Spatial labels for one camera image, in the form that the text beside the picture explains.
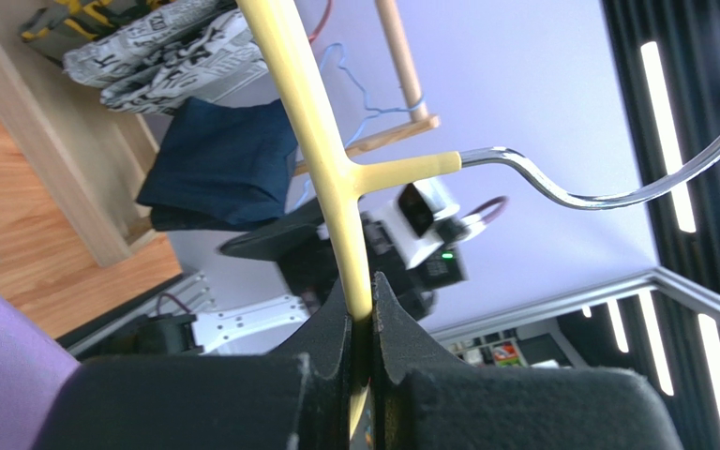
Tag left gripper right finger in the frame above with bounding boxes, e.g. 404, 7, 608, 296
371, 272, 682, 449

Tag wooden clothes rack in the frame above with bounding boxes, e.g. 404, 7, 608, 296
0, 1, 440, 267

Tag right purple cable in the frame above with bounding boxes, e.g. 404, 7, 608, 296
466, 195, 510, 227

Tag thick pink hanger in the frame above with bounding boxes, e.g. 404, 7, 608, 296
307, 0, 334, 44

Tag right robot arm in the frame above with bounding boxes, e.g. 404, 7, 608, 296
131, 200, 445, 355

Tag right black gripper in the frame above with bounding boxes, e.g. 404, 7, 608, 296
219, 200, 398, 312

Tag blue wire hanger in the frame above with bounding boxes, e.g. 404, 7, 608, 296
285, 42, 427, 214

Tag newspaper print garment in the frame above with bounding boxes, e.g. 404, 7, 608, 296
62, 1, 268, 115

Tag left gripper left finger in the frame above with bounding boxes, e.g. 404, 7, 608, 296
35, 284, 352, 449

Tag yellow clothes hanger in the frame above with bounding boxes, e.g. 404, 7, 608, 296
234, 0, 720, 438

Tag purple trousers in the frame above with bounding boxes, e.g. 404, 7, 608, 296
0, 296, 79, 449

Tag dark blue denim garment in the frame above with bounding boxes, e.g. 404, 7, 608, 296
136, 97, 298, 232

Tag yellow camouflage garment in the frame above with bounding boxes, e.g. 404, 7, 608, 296
19, 0, 174, 42

